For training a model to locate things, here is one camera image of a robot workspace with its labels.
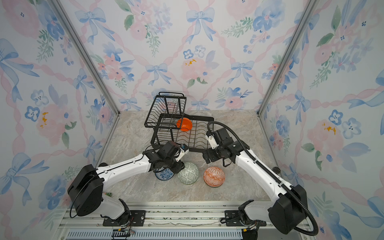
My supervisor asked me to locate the black corrugated cable conduit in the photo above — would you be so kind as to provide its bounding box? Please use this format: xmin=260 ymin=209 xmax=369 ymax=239
xmin=206 ymin=120 xmax=319 ymax=237

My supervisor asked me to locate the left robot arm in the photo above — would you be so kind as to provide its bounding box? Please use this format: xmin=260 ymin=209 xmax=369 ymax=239
xmin=68 ymin=141 xmax=189 ymax=226

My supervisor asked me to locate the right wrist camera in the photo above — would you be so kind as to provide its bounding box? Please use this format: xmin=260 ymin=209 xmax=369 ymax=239
xmin=206 ymin=128 xmax=234 ymax=150

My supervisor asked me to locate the orange plastic bowl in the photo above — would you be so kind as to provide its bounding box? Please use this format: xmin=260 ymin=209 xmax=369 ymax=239
xmin=177 ymin=118 xmax=193 ymax=132

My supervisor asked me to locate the black wire dish rack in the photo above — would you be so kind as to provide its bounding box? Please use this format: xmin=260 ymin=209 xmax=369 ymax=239
xmin=144 ymin=92 xmax=214 ymax=153

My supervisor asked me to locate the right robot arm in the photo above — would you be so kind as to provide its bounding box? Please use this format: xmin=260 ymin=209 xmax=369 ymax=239
xmin=203 ymin=136 xmax=318 ymax=236

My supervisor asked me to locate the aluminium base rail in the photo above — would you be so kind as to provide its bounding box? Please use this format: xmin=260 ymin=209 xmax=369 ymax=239
xmin=53 ymin=202 xmax=309 ymax=240

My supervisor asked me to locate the red patterned ceramic bowl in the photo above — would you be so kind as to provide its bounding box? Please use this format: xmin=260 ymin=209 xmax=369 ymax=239
xmin=203 ymin=167 xmax=226 ymax=188

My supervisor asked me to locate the green patterned ceramic bowl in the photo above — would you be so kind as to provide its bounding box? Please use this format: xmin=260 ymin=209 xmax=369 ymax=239
xmin=178 ymin=162 xmax=199 ymax=185

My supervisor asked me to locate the blue patterned ceramic bowl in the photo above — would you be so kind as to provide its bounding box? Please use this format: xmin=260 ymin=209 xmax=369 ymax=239
xmin=155 ymin=169 xmax=174 ymax=181

